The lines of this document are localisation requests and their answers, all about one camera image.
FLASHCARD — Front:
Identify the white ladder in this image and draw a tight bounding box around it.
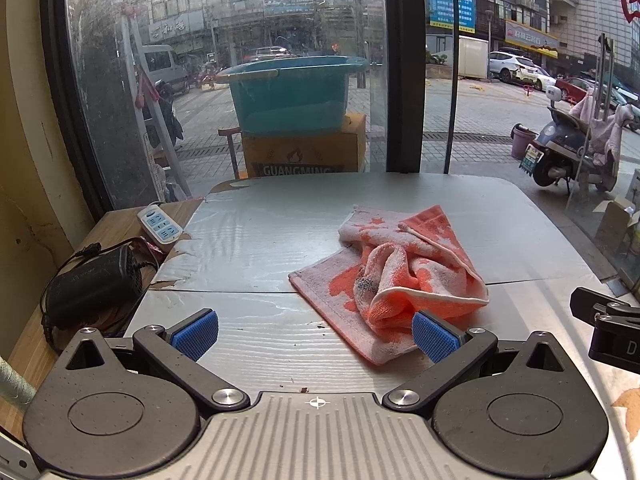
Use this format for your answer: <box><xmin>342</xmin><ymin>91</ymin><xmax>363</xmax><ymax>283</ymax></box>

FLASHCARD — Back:
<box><xmin>119</xmin><ymin>4</ymin><xmax>193</xmax><ymax>200</ymax></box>

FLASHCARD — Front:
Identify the white car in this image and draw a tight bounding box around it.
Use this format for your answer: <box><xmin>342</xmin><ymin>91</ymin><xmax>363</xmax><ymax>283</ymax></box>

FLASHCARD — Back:
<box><xmin>515</xmin><ymin>66</ymin><xmax>558</xmax><ymax>92</ymax></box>

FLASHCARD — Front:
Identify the grey van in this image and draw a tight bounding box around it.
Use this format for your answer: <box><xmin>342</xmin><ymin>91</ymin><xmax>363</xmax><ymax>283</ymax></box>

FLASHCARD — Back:
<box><xmin>141</xmin><ymin>44</ymin><xmax>192</xmax><ymax>96</ymax></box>

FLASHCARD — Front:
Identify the purple bucket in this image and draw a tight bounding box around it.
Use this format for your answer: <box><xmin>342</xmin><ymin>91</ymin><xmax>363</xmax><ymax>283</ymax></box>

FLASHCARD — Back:
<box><xmin>510</xmin><ymin>123</ymin><xmax>539</xmax><ymax>161</ymax></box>

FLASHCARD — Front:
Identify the blue signboard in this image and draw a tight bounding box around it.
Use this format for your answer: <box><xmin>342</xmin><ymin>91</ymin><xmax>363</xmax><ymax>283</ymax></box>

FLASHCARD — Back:
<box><xmin>428</xmin><ymin>0</ymin><xmax>475</xmax><ymax>29</ymax></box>

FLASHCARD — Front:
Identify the metal pole rack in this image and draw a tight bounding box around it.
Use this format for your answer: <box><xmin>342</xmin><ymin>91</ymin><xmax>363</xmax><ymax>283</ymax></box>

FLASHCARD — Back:
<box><xmin>565</xmin><ymin>33</ymin><xmax>623</xmax><ymax>217</ymax></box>

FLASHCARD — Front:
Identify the orange and white towel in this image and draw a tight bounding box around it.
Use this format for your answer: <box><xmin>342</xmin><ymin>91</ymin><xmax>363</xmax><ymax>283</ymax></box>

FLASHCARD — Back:
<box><xmin>289</xmin><ymin>204</ymin><xmax>491</xmax><ymax>366</ymax></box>

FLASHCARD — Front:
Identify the open brown cardboard box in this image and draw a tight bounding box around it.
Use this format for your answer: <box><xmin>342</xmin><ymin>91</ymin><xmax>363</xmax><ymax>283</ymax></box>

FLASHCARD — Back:
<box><xmin>594</xmin><ymin>194</ymin><xmax>640</xmax><ymax>257</ymax></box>

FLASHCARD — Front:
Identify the grey wrapped pipe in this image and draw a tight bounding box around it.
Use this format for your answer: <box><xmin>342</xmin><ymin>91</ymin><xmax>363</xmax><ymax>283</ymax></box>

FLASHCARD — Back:
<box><xmin>0</xmin><ymin>354</ymin><xmax>37</xmax><ymax>413</ymax></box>

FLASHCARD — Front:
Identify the teal plastic tub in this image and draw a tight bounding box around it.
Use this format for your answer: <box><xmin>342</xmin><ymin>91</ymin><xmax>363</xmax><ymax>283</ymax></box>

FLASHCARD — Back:
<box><xmin>215</xmin><ymin>55</ymin><xmax>370</xmax><ymax>136</ymax></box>

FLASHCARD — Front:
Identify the red car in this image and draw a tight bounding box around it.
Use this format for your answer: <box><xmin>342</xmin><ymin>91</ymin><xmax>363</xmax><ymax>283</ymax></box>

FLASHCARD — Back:
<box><xmin>555</xmin><ymin>76</ymin><xmax>597</xmax><ymax>102</ymax></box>

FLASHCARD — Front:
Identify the yellow cardboard box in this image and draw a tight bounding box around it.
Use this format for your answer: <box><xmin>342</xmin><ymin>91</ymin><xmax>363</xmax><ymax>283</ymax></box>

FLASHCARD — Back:
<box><xmin>241</xmin><ymin>112</ymin><xmax>367</xmax><ymax>179</ymax></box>

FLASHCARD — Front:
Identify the black parked motorcycle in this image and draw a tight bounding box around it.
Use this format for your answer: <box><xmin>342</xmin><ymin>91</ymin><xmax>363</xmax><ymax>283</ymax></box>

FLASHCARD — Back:
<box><xmin>154</xmin><ymin>80</ymin><xmax>185</xmax><ymax>152</ymax></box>

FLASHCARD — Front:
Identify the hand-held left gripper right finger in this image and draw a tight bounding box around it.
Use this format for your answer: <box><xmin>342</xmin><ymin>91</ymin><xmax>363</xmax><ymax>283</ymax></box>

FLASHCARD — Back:
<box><xmin>382</xmin><ymin>310</ymin><xmax>581</xmax><ymax>416</ymax></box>

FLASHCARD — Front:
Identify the white SUV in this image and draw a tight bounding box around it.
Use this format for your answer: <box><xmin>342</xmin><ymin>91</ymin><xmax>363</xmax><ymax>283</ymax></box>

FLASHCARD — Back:
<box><xmin>487</xmin><ymin>50</ymin><xmax>540</xmax><ymax>84</ymax></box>

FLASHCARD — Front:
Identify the black power adapter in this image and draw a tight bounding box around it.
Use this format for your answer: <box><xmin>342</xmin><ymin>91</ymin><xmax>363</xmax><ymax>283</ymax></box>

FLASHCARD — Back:
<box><xmin>47</xmin><ymin>247</ymin><xmax>139</xmax><ymax>329</ymax></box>

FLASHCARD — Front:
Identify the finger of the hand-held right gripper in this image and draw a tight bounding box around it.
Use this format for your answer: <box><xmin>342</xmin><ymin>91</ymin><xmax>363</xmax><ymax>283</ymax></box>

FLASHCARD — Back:
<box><xmin>570</xmin><ymin>287</ymin><xmax>640</xmax><ymax>376</ymax></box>

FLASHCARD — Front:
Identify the black window pillar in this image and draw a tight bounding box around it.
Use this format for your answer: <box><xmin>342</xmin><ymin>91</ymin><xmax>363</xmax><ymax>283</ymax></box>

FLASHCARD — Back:
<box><xmin>381</xmin><ymin>0</ymin><xmax>427</xmax><ymax>174</ymax></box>

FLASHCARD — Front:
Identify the yellow shop sign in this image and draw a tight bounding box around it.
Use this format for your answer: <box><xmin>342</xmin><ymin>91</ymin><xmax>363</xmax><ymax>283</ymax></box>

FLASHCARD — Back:
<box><xmin>503</xmin><ymin>20</ymin><xmax>560</xmax><ymax>59</ymax></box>

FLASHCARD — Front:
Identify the wooden side table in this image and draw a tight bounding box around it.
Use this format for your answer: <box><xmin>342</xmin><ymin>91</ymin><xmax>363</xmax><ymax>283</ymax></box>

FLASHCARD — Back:
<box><xmin>9</xmin><ymin>199</ymin><xmax>207</xmax><ymax>442</ymax></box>

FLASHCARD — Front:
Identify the white kiosk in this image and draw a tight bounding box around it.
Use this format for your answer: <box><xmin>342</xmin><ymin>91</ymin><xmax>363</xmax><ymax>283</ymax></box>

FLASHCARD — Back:
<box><xmin>458</xmin><ymin>37</ymin><xmax>490</xmax><ymax>80</ymax></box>

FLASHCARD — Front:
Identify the white power strip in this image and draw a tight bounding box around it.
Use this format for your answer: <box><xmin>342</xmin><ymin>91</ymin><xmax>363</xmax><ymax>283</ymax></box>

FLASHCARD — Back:
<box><xmin>137</xmin><ymin>204</ymin><xmax>184</xmax><ymax>246</ymax></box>

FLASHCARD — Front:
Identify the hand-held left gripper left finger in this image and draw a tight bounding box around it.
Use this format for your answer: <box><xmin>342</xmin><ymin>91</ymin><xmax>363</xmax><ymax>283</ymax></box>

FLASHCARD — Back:
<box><xmin>62</xmin><ymin>309</ymin><xmax>251</xmax><ymax>416</ymax></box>

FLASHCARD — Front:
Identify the grey blue scooter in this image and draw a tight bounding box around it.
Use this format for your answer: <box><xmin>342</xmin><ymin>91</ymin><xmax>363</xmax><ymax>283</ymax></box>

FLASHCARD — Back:
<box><xmin>519</xmin><ymin>85</ymin><xmax>640</xmax><ymax>195</ymax></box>

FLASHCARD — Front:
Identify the pink cloth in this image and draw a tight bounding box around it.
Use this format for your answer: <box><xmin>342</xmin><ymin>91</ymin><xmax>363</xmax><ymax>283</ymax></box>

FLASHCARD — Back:
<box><xmin>569</xmin><ymin>87</ymin><xmax>635</xmax><ymax>182</ymax></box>

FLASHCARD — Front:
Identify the wooden stool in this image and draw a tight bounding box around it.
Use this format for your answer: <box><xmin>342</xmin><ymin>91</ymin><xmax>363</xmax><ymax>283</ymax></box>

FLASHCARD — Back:
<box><xmin>218</xmin><ymin>127</ymin><xmax>246</xmax><ymax>181</ymax></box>

